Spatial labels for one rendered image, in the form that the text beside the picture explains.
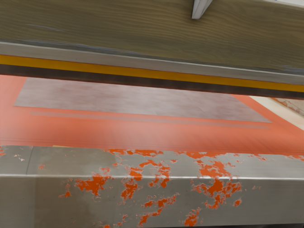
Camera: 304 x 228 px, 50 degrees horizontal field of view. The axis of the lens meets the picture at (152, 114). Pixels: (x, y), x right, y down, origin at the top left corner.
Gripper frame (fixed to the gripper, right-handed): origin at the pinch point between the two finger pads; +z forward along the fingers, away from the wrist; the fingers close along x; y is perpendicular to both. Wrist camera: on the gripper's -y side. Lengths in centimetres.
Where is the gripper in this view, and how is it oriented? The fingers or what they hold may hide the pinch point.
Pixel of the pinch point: (197, 3)
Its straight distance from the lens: 32.0
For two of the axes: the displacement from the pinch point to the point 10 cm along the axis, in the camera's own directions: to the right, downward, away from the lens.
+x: 2.3, 3.5, -9.1
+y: -9.6, -0.7, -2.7
